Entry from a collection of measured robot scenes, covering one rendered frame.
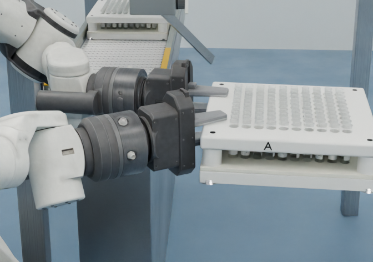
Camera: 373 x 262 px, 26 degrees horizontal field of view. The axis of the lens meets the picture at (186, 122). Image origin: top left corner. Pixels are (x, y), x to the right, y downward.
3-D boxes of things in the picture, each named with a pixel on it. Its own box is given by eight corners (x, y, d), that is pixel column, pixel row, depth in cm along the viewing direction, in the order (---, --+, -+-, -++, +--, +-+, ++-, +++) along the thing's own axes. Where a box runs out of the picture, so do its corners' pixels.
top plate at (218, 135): (362, 99, 131) (363, 86, 130) (382, 159, 108) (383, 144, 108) (212, 92, 133) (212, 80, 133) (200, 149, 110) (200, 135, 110)
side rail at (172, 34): (162, 99, 191) (162, 86, 190) (156, 99, 191) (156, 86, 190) (185, -11, 315) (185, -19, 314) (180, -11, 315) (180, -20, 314)
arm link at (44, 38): (64, 111, 144) (56, 81, 161) (97, 64, 142) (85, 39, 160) (13, 79, 140) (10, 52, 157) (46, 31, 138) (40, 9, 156)
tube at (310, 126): (310, 170, 115) (314, 121, 113) (311, 174, 114) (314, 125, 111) (301, 170, 116) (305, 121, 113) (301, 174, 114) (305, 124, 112)
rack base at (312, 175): (359, 127, 133) (361, 114, 132) (378, 192, 110) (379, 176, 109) (211, 120, 135) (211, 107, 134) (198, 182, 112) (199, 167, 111)
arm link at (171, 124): (171, 80, 116) (92, 93, 111) (202, 99, 108) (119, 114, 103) (173, 161, 120) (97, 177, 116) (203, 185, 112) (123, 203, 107)
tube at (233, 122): (237, 166, 116) (239, 118, 114) (236, 170, 115) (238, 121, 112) (227, 166, 116) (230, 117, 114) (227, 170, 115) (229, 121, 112)
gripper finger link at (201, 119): (229, 120, 115) (190, 127, 113) (218, 114, 118) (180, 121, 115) (229, 110, 115) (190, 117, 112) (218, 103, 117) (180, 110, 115)
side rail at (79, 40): (49, 97, 192) (49, 85, 191) (43, 97, 192) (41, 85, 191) (115, -12, 316) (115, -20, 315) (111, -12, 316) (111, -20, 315)
